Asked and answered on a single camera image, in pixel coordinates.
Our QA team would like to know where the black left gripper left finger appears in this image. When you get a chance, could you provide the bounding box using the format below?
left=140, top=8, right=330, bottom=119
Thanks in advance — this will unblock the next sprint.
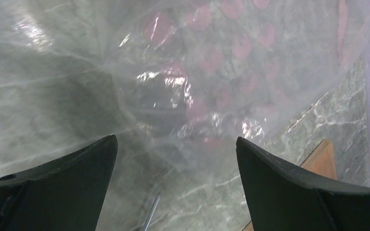
left=0, top=135, right=118, bottom=231

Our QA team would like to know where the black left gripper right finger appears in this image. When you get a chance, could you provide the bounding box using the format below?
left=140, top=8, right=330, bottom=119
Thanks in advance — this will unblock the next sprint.
left=236, top=137, right=370, bottom=231

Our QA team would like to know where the clear zip top bag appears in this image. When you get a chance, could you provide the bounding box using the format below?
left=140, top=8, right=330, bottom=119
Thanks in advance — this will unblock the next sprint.
left=0, top=0, right=370, bottom=231

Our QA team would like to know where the yellow handled screwdriver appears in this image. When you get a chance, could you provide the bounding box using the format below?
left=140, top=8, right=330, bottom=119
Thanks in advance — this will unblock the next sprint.
left=142, top=193, right=161, bottom=231

